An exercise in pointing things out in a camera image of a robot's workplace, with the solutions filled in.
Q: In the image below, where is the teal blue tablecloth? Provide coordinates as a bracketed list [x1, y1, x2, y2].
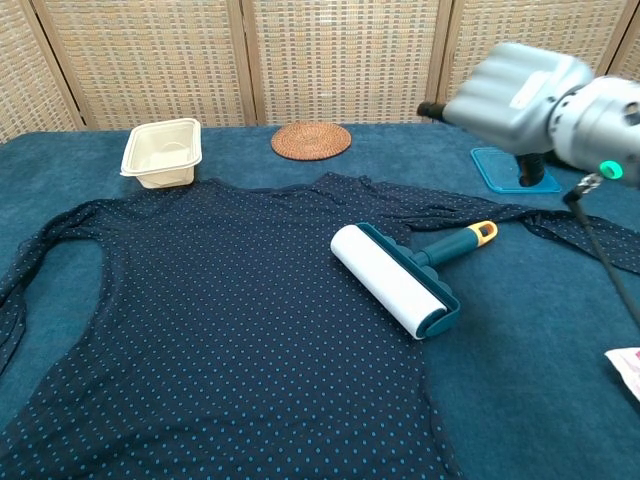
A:
[0, 122, 640, 480]

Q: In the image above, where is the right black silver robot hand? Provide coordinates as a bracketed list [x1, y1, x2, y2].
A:
[417, 42, 597, 188]

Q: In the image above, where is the round woven rattan coaster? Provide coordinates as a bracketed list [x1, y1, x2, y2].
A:
[270, 122, 352, 162]

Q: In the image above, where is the woven bamboo folding screen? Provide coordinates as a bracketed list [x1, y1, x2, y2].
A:
[0, 0, 640, 146]

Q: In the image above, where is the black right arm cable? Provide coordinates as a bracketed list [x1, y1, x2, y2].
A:
[563, 172, 640, 327]

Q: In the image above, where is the white pink paper packet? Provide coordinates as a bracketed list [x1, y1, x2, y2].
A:
[603, 344, 640, 401]

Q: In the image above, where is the teal white lint roller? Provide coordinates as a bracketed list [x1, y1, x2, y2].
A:
[329, 219, 500, 342]

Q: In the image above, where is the cream plastic food container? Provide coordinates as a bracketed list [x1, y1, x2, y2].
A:
[119, 117, 203, 190]

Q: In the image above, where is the blue plastic container lid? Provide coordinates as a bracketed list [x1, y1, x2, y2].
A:
[470, 146, 563, 195]

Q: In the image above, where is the navy polka dot shirt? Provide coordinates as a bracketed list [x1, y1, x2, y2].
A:
[0, 172, 640, 480]

